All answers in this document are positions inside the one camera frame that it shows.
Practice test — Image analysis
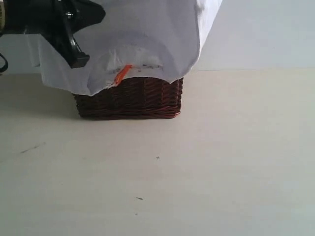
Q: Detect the white t-shirt red print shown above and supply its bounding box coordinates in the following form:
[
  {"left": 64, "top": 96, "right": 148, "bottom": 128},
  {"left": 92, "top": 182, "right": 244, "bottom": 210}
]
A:
[{"left": 27, "top": 0, "right": 221, "bottom": 96}]

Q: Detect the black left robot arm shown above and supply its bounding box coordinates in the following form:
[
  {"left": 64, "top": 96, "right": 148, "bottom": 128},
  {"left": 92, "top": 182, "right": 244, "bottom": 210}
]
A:
[{"left": 0, "top": 0, "right": 106, "bottom": 68}]

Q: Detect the orange neck label tag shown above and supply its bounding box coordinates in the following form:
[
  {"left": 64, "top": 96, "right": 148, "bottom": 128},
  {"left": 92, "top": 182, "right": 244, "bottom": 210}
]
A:
[{"left": 106, "top": 64, "right": 132, "bottom": 89}]

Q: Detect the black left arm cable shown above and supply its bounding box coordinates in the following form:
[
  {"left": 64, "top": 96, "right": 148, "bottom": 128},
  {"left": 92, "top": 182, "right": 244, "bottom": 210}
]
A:
[{"left": 0, "top": 53, "right": 9, "bottom": 74}]

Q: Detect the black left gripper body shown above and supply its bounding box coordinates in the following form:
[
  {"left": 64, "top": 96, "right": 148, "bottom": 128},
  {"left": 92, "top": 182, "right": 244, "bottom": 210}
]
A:
[{"left": 53, "top": 0, "right": 106, "bottom": 31}]

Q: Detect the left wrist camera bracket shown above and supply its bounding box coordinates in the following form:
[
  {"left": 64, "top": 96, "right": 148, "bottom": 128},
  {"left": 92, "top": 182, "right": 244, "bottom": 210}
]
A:
[{"left": 46, "top": 15, "right": 90, "bottom": 69}]

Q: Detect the dark red wicker basket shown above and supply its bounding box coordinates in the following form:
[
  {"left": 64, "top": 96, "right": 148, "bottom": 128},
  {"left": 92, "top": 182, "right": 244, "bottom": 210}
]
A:
[{"left": 73, "top": 77, "right": 183, "bottom": 120}]

